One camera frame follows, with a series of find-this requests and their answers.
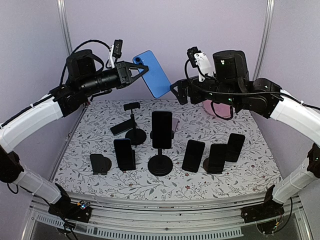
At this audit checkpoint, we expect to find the black phone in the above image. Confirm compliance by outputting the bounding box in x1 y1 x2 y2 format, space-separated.
113 138 133 171
206 143 228 174
110 119 133 136
182 139 205 173
225 133 246 163

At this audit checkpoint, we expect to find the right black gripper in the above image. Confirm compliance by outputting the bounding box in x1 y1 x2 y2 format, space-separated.
169 75 241 108

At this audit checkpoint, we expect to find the pink phone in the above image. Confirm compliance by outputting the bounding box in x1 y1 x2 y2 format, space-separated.
172 118 179 132

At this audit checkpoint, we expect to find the right aluminium corner post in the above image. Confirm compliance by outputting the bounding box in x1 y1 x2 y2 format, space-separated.
253 0 275 80

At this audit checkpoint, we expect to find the pink plate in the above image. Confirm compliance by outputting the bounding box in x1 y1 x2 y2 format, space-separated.
203 100 233 120

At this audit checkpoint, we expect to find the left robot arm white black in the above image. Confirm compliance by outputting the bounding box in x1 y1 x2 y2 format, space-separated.
0 49 149 217

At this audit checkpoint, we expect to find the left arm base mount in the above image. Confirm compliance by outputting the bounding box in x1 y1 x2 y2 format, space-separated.
48 183 93 223

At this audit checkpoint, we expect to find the teal green phone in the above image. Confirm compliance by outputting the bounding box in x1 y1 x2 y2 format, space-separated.
151 111 173 149

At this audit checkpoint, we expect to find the black folding stand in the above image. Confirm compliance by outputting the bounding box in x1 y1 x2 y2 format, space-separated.
89 153 112 175
131 150 136 170

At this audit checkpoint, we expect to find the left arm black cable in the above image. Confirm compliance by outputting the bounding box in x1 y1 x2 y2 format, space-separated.
58 40 112 88

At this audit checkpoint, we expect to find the aluminium corner post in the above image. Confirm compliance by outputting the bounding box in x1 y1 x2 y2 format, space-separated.
253 0 275 80
56 0 73 55

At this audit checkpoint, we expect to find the black folding stand far left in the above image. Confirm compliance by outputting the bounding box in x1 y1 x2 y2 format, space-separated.
89 153 112 175

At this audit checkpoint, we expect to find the left aluminium corner post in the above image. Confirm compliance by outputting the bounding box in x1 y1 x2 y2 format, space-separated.
56 0 73 55

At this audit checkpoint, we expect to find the floral table mat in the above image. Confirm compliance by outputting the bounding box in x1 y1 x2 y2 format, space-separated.
53 99 282 201

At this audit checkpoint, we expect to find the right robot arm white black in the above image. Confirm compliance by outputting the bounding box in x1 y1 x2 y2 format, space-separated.
170 47 320 218

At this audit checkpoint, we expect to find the dark grey folding stand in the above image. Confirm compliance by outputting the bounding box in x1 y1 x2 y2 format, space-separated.
202 158 210 172

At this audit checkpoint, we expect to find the black round-base clamp stand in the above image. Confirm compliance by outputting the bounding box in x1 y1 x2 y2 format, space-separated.
147 130 174 177

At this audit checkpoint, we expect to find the front aluminium rail frame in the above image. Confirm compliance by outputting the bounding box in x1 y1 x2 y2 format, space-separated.
21 193 313 240

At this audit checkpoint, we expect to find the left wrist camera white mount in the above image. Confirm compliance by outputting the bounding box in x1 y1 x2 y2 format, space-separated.
105 39 123 69

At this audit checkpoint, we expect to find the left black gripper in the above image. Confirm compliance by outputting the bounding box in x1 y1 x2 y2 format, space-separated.
80 59 149 97

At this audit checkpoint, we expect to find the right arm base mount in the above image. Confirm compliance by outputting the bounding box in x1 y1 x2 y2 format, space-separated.
240 185 285 223

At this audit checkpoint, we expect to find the blue phone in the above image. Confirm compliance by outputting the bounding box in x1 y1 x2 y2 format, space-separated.
132 50 171 99

